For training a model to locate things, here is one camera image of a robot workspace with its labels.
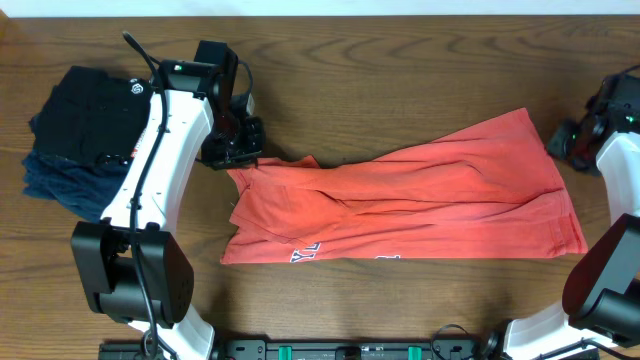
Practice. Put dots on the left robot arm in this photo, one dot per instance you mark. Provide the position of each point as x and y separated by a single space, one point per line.
131 267

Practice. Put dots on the folded navy blue garment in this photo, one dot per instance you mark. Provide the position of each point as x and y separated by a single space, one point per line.
84 190

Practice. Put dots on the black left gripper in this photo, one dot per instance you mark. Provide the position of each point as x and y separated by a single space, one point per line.
249 157

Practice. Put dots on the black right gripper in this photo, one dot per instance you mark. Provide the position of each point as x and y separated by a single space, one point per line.
557 143

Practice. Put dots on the red orange t-shirt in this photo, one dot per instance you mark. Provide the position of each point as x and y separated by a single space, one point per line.
487 191

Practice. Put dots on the folded black shirt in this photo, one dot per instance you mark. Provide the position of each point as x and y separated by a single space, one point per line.
92 118

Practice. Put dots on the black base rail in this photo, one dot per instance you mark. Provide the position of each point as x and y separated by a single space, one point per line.
454 349

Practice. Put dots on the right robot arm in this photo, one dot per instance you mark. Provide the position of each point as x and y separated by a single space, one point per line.
599 309

